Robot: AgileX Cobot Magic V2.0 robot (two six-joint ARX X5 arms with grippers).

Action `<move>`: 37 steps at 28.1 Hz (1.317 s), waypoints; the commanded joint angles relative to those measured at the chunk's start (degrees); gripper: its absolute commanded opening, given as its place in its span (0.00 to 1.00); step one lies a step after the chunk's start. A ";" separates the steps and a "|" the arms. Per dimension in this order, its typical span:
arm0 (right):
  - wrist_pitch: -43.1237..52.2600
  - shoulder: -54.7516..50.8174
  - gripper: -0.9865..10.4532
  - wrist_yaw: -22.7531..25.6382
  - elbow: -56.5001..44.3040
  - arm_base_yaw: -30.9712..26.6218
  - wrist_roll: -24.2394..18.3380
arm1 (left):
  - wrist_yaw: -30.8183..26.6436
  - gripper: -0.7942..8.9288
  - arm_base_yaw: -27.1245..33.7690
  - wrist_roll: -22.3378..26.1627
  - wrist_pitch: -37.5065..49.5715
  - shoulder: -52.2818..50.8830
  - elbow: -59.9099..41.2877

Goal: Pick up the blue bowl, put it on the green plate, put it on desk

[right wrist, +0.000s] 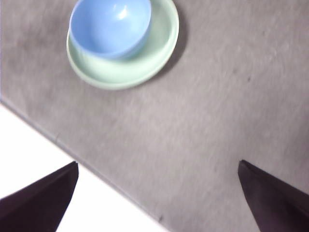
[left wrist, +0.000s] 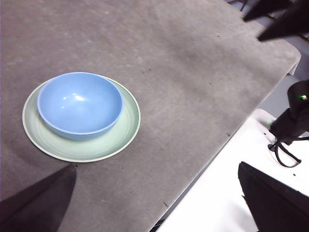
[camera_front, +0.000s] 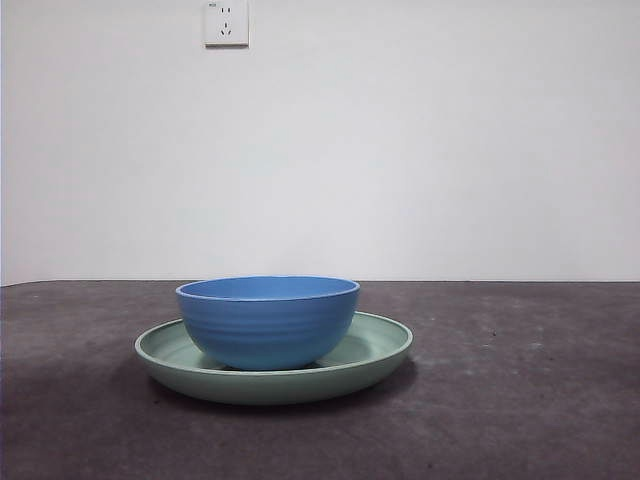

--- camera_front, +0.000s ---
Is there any blue bowl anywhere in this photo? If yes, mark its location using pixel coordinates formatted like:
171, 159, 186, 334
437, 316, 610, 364
174, 275, 362, 373

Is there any green plate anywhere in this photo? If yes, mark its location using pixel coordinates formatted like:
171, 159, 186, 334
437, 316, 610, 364
133, 310, 416, 406

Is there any white wall socket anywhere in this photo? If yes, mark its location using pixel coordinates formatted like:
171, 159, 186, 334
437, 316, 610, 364
202, 0, 251, 50

